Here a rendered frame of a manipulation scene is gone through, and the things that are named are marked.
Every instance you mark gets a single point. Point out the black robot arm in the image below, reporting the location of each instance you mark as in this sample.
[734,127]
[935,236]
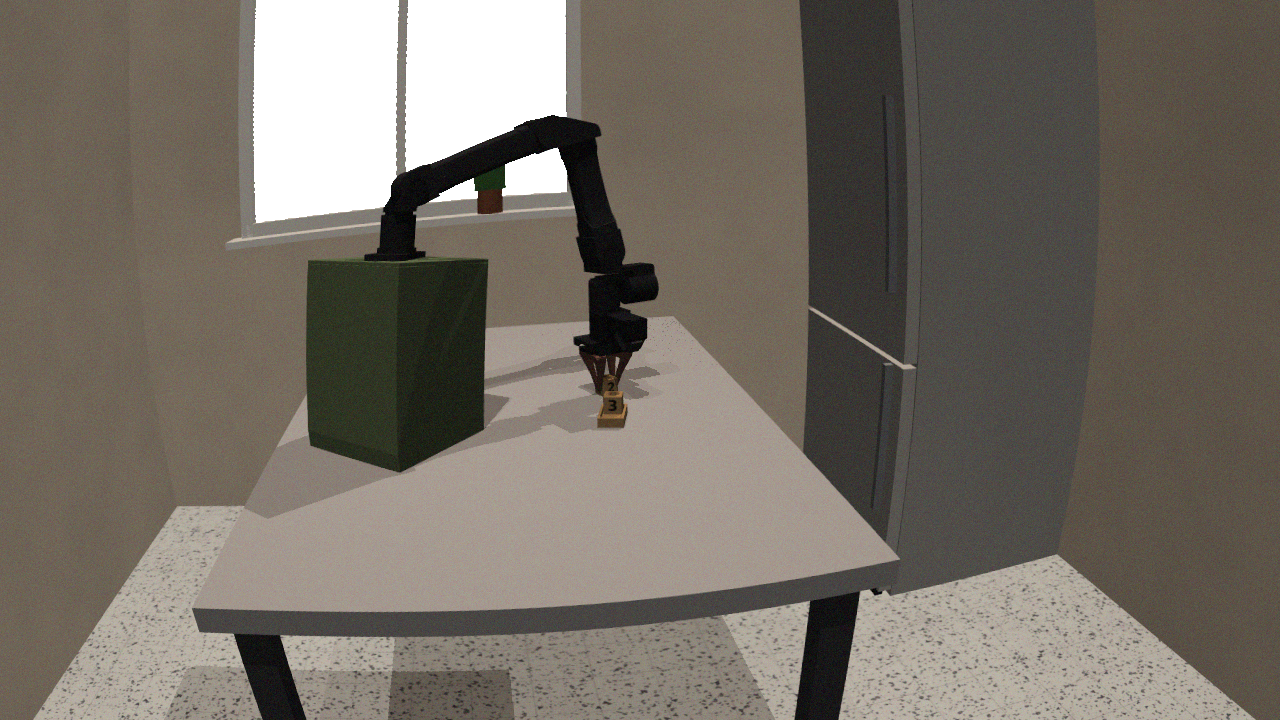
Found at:
[600,241]

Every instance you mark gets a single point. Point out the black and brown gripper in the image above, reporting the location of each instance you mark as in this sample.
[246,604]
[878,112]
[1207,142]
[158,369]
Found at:
[599,352]

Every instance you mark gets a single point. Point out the tan wooden number cube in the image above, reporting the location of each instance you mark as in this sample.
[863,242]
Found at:
[613,402]
[610,383]

